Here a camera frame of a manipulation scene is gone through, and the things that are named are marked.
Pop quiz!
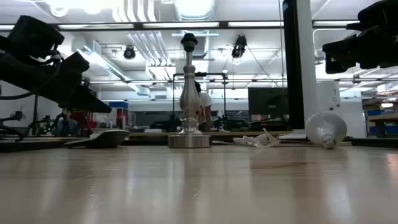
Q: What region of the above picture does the white flood lightbulb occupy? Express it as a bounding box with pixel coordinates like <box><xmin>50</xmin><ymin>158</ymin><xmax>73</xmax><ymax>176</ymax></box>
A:
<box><xmin>305</xmin><ymin>111</ymin><xmax>348</xmax><ymax>150</ymax></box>

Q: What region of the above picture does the person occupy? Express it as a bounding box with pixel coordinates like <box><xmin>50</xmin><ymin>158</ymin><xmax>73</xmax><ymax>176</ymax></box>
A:
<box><xmin>194</xmin><ymin>81</ymin><xmax>214</xmax><ymax>133</ymax></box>

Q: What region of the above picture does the black ceiling-hung device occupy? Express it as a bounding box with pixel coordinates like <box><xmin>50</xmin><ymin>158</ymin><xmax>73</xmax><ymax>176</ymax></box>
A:
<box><xmin>231</xmin><ymin>34</ymin><xmax>248</xmax><ymax>59</ymax></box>
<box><xmin>123</xmin><ymin>45</ymin><xmax>137</xmax><ymax>60</ymax></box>

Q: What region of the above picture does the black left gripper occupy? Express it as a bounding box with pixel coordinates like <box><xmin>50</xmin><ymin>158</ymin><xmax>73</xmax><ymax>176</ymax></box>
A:
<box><xmin>0</xmin><ymin>51</ymin><xmax>113</xmax><ymax>114</ymax></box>

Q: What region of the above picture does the red storage bin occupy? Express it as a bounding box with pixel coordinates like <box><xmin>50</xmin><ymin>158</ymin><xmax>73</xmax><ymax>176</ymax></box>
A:
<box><xmin>116</xmin><ymin>108</ymin><xmax>129</xmax><ymax>129</ymax></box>

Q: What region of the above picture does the black rig beam with lights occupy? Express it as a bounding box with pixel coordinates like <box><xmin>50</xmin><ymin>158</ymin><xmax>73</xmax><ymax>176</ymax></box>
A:
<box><xmin>0</xmin><ymin>20</ymin><xmax>398</xmax><ymax>31</ymax></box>

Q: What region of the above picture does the black background station frame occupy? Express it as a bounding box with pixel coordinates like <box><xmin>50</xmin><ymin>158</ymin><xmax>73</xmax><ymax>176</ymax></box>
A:
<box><xmin>172</xmin><ymin>72</ymin><xmax>227</xmax><ymax>131</ymax></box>
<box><xmin>30</xmin><ymin>93</ymin><xmax>40</xmax><ymax>137</ymax></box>

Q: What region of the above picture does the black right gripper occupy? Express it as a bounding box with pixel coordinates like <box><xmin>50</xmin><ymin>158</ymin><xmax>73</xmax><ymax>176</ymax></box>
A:
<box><xmin>322</xmin><ymin>24</ymin><xmax>398</xmax><ymax>75</ymax></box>

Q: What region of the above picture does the wooden workbench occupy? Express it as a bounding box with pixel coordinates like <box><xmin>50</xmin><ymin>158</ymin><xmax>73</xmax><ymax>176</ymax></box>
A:
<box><xmin>368</xmin><ymin>113</ymin><xmax>398</xmax><ymax>138</ymax></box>

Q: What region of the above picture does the grey desk calculator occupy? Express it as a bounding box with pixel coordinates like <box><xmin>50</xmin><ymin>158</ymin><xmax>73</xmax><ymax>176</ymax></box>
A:
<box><xmin>64</xmin><ymin>129</ymin><xmax>130</xmax><ymax>149</ymax></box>

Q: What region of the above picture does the silver table lamp base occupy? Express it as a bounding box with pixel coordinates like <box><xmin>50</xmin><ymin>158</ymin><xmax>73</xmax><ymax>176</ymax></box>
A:
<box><xmin>167</xmin><ymin>32</ymin><xmax>211</xmax><ymax>149</ymax></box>

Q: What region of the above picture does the black monitor screen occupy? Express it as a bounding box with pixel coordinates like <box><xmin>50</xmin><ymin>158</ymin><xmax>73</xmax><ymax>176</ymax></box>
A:
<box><xmin>248</xmin><ymin>87</ymin><xmax>289</xmax><ymax>116</ymax></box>

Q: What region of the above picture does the clear lamp power cord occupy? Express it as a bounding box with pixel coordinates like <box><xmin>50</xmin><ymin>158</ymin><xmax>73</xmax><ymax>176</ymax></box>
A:
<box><xmin>233</xmin><ymin>128</ymin><xmax>281</xmax><ymax>149</ymax></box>

